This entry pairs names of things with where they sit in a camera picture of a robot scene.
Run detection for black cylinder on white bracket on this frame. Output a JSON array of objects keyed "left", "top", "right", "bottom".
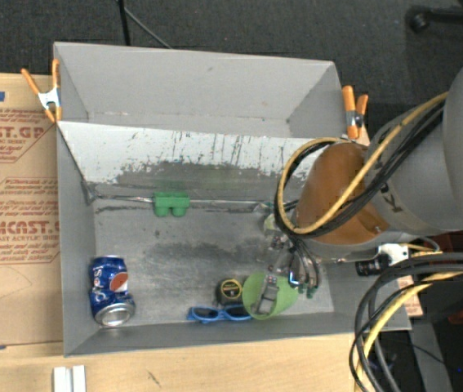
[{"left": 355, "top": 243, "right": 410, "bottom": 278}]

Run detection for brown cardboard board red print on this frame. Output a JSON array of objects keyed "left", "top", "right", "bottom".
[{"left": 0, "top": 70, "right": 65, "bottom": 353}]

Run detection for blue sunglasses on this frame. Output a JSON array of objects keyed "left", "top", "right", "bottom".
[{"left": 186, "top": 304, "right": 253, "bottom": 325}]

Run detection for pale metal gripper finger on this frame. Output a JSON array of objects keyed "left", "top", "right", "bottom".
[
  {"left": 269, "top": 234, "right": 293, "bottom": 275},
  {"left": 255, "top": 274, "right": 281, "bottom": 316}
]

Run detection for blue soda can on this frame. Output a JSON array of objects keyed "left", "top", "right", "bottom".
[{"left": 87, "top": 255, "right": 137, "bottom": 328}]

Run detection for green toy building block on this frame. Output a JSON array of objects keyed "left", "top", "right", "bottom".
[{"left": 152, "top": 191, "right": 191, "bottom": 218}]

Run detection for black and yellow tape measure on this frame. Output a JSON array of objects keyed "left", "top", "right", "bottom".
[{"left": 215, "top": 278, "right": 245, "bottom": 307}]

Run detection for green plastic cup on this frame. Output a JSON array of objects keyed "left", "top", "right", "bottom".
[{"left": 242, "top": 271, "right": 300, "bottom": 321}]

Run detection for grey metal bin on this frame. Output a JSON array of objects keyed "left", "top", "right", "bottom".
[{"left": 52, "top": 42, "right": 412, "bottom": 358}]

